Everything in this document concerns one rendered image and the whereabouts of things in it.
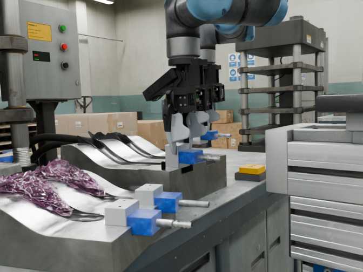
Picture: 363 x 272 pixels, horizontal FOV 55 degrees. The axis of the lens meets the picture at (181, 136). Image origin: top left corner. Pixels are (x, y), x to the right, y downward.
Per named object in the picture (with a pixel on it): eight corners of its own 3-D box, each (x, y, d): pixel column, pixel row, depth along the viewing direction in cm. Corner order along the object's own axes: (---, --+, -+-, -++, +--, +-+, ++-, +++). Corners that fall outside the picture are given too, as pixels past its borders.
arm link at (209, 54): (186, 51, 108) (200, 53, 115) (187, 66, 109) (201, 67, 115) (207, 48, 104) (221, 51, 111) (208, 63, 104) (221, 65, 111)
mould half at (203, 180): (227, 186, 98) (226, 137, 96) (170, 212, 77) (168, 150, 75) (102, 171, 126) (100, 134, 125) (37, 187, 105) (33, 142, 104)
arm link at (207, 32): (214, 9, 103) (186, 13, 106) (215, 47, 104) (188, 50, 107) (219, 15, 111) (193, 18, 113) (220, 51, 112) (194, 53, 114)
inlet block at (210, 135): (234, 143, 109) (234, 126, 108) (227, 145, 105) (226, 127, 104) (199, 142, 117) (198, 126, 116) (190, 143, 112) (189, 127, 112)
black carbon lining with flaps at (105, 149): (196, 163, 96) (194, 129, 95) (159, 175, 83) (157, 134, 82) (107, 156, 116) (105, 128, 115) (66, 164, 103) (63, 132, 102)
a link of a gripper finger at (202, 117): (205, 132, 105) (208, 102, 106) (189, 132, 108) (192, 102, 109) (210, 134, 107) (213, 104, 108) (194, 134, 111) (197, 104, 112)
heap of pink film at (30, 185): (115, 192, 72) (113, 154, 71) (60, 221, 55) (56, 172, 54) (13, 188, 80) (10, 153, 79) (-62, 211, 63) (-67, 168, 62)
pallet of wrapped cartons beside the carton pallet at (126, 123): (145, 173, 526) (142, 111, 517) (108, 185, 458) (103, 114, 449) (87, 168, 589) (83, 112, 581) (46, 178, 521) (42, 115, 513)
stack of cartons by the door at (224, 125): (251, 147, 765) (251, 109, 757) (245, 149, 738) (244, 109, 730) (217, 146, 814) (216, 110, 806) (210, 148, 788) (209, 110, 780)
